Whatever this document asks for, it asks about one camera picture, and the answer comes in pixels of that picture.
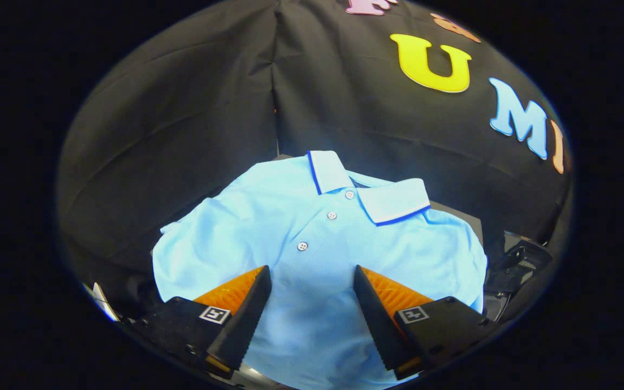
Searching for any light blue polo shirt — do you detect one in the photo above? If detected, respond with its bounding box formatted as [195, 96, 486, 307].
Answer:
[151, 150, 489, 390]

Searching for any dark washing machine lid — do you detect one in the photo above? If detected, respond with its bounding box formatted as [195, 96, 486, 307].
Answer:
[484, 230, 554, 323]

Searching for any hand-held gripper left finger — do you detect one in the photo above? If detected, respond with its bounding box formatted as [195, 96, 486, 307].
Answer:
[128, 264, 273, 380]

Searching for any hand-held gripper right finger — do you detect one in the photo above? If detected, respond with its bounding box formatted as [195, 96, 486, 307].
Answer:
[353, 264, 499, 381]

